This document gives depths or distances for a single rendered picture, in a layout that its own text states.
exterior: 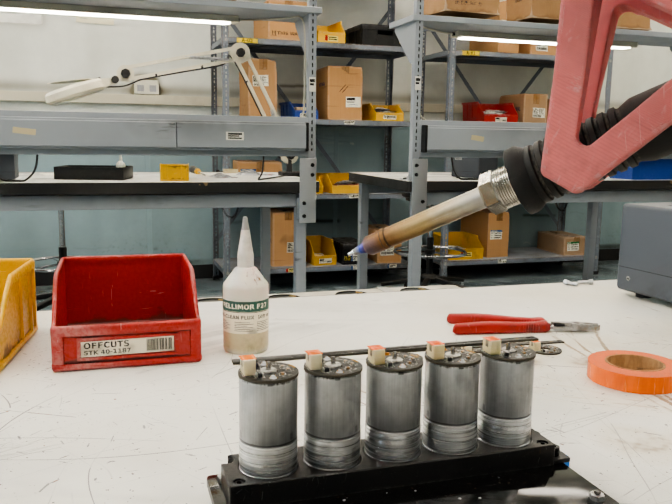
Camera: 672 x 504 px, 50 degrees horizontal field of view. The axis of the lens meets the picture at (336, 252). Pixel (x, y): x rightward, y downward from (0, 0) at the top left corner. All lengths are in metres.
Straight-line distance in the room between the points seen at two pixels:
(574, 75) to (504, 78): 5.16
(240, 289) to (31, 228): 4.17
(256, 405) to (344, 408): 0.04
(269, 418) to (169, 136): 2.24
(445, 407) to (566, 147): 0.13
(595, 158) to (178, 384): 0.32
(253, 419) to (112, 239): 4.38
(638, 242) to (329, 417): 0.53
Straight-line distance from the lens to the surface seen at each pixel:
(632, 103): 0.25
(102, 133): 2.50
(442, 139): 2.79
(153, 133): 2.51
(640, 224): 0.78
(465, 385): 0.32
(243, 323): 0.53
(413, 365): 0.31
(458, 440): 0.33
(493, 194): 0.26
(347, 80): 4.46
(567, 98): 0.24
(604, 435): 0.43
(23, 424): 0.44
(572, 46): 0.24
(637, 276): 0.79
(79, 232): 4.66
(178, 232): 4.68
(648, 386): 0.50
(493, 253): 4.94
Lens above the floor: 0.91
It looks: 9 degrees down
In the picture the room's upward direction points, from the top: 1 degrees clockwise
